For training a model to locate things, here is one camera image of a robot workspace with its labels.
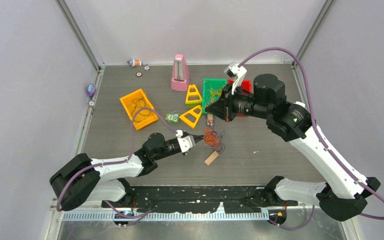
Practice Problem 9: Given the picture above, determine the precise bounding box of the orange cable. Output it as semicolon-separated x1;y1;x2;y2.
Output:
202;114;223;151

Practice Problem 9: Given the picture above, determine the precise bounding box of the yellow cable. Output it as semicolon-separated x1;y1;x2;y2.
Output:
205;83;226;105

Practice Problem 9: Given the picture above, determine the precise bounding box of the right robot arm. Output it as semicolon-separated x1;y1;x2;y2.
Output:
205;73;381;222

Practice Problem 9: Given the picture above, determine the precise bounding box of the purple toy ball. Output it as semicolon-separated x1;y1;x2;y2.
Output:
86;83;97;97

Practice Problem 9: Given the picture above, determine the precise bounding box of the pink metronome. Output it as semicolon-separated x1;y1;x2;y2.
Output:
170;54;191;92

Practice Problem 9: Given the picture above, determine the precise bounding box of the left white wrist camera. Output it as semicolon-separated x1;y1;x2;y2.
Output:
175;129;196;156

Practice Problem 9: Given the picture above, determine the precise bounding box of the flat wooden block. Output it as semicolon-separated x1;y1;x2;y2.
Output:
204;151;219;166

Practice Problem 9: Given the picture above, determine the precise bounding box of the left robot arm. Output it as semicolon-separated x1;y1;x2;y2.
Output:
49;130;204;211

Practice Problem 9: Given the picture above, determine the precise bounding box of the white metronome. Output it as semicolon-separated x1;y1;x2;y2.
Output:
295;101;306;108

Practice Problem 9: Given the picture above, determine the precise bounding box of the red plastic bin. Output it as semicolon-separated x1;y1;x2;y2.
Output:
227;79;253;117

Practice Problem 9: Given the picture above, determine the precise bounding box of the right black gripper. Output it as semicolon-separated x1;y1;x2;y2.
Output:
205;81;271;122

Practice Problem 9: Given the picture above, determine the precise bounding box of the yellow triangle block upper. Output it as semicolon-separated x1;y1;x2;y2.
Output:
185;84;203;108

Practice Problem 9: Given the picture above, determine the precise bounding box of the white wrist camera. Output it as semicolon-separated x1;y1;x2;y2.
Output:
223;62;247;95
175;129;196;156

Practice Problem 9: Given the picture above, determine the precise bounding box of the small toy figurine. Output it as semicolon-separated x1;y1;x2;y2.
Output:
126;58;143;67

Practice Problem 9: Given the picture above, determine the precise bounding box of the yellow triangle block lower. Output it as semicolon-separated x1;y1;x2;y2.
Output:
179;105;202;129

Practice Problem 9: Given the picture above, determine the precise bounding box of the green owl toy block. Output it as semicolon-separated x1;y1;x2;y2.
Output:
164;112;180;124

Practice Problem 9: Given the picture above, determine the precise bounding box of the small wooden block upright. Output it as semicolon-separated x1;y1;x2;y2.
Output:
206;113;214;127

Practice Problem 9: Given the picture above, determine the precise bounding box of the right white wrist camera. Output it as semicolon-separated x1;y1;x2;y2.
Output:
223;62;247;95

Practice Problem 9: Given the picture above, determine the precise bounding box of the orange plastic bin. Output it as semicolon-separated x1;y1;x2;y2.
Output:
119;88;159;131

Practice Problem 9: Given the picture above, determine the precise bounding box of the green plastic bin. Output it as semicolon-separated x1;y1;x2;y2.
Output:
202;78;227;114

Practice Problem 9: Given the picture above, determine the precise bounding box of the yellow triangle block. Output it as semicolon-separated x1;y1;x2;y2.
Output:
185;84;203;108
179;105;202;129

